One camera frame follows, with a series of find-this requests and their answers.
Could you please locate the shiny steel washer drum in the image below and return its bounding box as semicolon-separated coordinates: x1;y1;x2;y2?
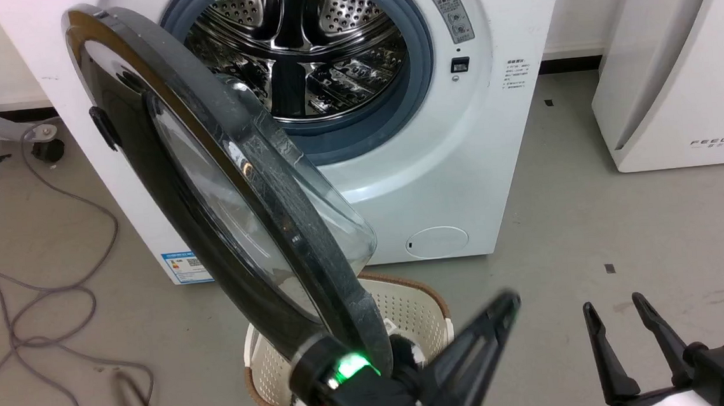
186;0;414;129

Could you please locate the black round glass washer door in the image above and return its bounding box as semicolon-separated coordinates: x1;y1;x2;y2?
60;0;395;401

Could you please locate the white Feelbird appliance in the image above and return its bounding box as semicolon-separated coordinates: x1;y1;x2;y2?
584;0;724;176

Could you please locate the grey-blue rubber door gasket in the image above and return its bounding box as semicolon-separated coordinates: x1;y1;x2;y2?
159;0;442;177

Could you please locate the grey warning sticker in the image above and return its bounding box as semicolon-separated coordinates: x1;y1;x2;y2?
429;0;476;46

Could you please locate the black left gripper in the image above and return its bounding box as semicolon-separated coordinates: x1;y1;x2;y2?
285;291;528;406

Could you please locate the grey floor cable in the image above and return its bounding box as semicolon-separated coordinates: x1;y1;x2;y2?
0;117;160;406

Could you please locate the round white filter cover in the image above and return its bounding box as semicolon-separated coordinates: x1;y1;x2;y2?
404;224;470;261

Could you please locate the black caster wheel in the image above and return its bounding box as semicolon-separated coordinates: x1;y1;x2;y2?
31;138;67;164

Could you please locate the white front-load washing machine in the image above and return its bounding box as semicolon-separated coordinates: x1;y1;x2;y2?
0;0;586;299

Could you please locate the white laundry basket brown rim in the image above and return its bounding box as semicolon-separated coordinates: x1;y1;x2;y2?
238;266;460;406

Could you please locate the blue energy label sticker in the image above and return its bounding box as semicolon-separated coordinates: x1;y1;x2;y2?
161;248;215;286

